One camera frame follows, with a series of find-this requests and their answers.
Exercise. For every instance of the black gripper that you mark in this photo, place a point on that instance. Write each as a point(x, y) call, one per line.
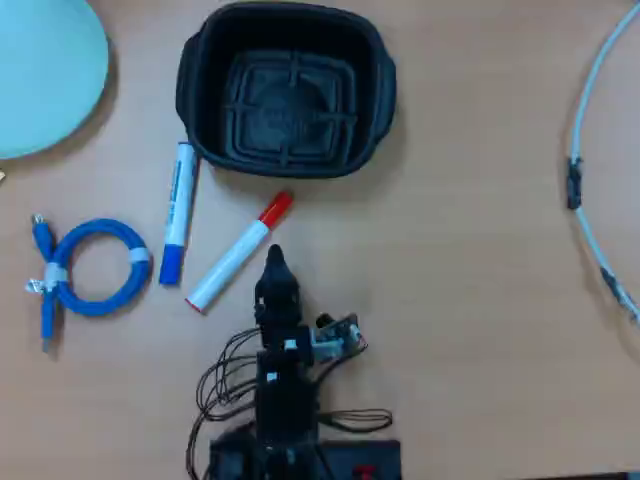
point(280, 320)

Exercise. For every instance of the red capped white marker pen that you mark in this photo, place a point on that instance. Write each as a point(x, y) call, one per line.
point(235, 255)

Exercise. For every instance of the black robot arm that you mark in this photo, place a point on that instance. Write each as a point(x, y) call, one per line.
point(285, 400)

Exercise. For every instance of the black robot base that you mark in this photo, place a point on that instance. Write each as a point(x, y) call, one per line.
point(350, 457)

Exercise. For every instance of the blue capped white marker pen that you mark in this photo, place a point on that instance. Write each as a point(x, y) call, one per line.
point(177, 210)

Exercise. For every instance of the black square bowl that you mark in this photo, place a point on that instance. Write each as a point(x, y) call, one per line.
point(290, 100)

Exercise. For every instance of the red clamp knob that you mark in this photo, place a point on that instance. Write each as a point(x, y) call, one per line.
point(363, 472)

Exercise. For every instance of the light green round plate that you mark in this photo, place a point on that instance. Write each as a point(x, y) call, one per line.
point(45, 75)

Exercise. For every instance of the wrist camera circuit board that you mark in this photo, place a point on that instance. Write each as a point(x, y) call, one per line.
point(335, 340)

